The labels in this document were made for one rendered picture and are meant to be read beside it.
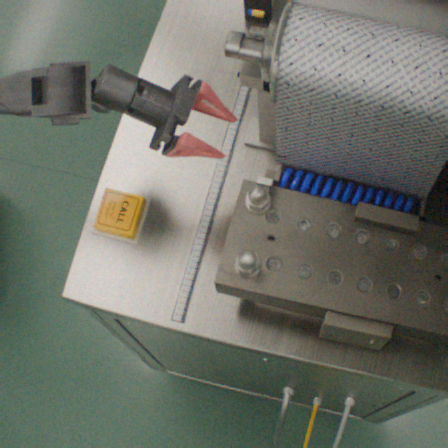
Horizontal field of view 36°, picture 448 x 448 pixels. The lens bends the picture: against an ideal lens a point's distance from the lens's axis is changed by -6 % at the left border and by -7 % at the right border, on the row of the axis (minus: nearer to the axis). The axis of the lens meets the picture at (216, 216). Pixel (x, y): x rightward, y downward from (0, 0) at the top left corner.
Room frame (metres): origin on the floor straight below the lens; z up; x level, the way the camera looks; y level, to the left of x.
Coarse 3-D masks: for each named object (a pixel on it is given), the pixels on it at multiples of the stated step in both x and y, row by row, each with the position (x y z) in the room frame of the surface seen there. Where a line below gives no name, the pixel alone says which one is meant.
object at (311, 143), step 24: (288, 120) 0.42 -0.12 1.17; (312, 120) 0.41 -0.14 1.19; (288, 144) 0.42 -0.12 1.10; (312, 144) 0.41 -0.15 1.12; (336, 144) 0.39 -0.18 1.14; (360, 144) 0.38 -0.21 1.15; (384, 144) 0.37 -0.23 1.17; (408, 144) 0.35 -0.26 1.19; (312, 168) 0.41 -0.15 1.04; (336, 168) 0.39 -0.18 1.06; (360, 168) 0.38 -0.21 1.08; (384, 168) 0.36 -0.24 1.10; (408, 168) 0.35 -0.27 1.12; (432, 168) 0.33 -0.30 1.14; (408, 192) 0.34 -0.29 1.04
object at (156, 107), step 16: (144, 80) 0.53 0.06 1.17; (192, 80) 0.52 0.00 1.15; (144, 96) 0.50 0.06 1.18; (160, 96) 0.50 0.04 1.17; (176, 96) 0.50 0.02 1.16; (128, 112) 0.49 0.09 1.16; (144, 112) 0.48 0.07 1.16; (160, 112) 0.48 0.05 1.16; (160, 128) 0.47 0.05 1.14; (160, 144) 0.45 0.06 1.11
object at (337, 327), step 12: (336, 312) 0.19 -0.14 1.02; (324, 324) 0.18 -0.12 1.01; (336, 324) 0.18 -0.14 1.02; (348, 324) 0.17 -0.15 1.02; (360, 324) 0.17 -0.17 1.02; (372, 324) 0.16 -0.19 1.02; (384, 324) 0.16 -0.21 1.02; (324, 336) 0.18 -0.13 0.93; (336, 336) 0.17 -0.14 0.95; (348, 336) 0.16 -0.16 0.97; (360, 336) 0.16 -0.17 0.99; (372, 336) 0.15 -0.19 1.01; (384, 336) 0.14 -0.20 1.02; (372, 348) 0.14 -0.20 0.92
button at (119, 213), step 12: (108, 192) 0.48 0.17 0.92; (120, 192) 0.48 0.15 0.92; (108, 204) 0.46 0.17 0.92; (120, 204) 0.45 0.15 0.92; (132, 204) 0.45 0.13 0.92; (144, 204) 0.45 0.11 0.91; (96, 216) 0.44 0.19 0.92; (108, 216) 0.44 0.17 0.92; (120, 216) 0.43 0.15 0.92; (132, 216) 0.43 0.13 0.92; (96, 228) 0.43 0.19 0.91; (108, 228) 0.42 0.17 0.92; (120, 228) 0.41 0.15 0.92; (132, 228) 0.41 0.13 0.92
